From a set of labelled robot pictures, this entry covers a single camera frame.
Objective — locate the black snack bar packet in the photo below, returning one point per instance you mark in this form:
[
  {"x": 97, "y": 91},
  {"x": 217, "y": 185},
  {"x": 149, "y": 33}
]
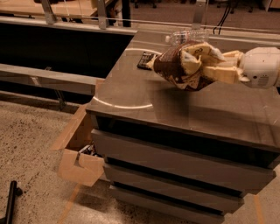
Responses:
[{"x": 147, "y": 60}]

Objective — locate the open cardboard box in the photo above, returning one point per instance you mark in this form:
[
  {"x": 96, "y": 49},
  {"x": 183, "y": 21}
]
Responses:
[{"x": 76, "y": 165}]

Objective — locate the grey drawer cabinet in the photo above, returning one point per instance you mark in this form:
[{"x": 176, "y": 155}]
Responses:
[{"x": 193, "y": 155}]

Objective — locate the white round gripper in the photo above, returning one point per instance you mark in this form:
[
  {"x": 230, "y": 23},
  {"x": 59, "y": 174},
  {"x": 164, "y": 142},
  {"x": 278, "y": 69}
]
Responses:
[{"x": 259, "y": 66}]

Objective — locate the grey metal shelf rail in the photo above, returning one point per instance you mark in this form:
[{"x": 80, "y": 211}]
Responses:
[{"x": 41, "y": 78}]

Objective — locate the clear plastic water bottle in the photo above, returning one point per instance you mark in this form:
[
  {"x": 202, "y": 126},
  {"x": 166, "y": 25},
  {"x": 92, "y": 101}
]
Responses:
[{"x": 180, "y": 37}]

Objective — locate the brown chip bag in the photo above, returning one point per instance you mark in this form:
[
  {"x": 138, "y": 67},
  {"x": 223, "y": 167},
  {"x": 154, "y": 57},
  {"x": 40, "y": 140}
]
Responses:
[{"x": 182, "y": 65}]

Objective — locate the black metal leg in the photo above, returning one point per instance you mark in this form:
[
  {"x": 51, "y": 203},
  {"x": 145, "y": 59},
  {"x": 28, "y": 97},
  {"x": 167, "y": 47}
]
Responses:
[{"x": 14, "y": 192}]

